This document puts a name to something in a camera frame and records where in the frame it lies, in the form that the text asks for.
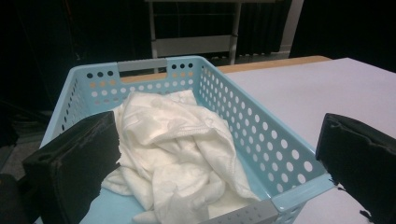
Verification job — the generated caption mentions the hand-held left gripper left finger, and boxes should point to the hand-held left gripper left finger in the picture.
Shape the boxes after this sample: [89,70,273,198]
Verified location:
[21,110,121,224]

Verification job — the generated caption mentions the light blue perforated plastic basket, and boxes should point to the light blue perforated plastic basket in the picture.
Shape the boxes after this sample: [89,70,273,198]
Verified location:
[34,55,336,224]

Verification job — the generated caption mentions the grey metal frame stand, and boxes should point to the grey metal frame stand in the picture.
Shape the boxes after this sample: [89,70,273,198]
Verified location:
[145,0,304,66]

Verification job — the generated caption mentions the dark curtain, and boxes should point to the dark curtain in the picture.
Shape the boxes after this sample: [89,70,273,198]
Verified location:
[0,0,396,113]

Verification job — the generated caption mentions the white cloth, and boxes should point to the white cloth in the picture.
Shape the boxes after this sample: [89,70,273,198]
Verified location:
[101,90,262,224]

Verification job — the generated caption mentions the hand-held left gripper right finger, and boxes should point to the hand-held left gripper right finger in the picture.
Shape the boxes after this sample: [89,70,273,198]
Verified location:
[315,113,396,224]

